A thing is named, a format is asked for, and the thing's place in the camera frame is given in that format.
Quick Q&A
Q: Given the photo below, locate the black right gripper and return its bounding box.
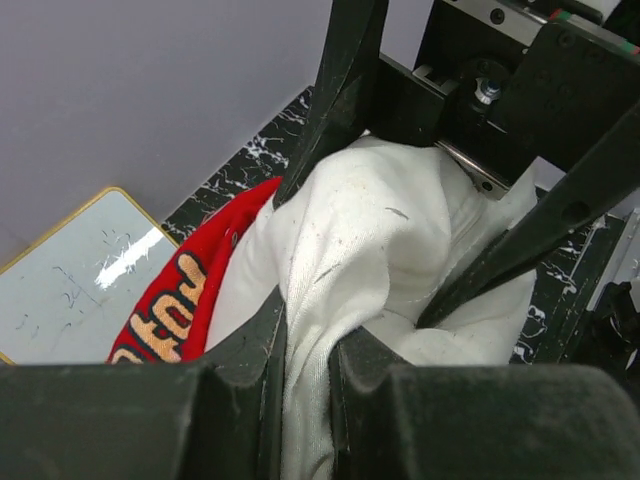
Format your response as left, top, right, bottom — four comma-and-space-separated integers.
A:
273, 0, 639, 329

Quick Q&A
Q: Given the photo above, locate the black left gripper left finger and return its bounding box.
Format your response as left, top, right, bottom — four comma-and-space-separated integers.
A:
1, 291, 287, 479

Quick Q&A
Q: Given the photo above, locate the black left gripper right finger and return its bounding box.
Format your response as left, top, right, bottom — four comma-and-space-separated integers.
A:
329, 329, 639, 479

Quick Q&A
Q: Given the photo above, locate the red patterned pillowcase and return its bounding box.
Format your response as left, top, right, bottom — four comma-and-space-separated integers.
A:
107, 177, 282, 364

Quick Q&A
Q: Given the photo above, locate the white pillow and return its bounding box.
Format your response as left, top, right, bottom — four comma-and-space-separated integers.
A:
206, 136, 536, 479

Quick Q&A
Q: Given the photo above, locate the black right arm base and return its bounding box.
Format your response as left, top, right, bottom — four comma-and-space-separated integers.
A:
570, 281, 639, 381

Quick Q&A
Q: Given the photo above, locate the aluminium table frame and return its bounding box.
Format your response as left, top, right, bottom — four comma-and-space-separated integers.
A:
586, 208, 640, 312

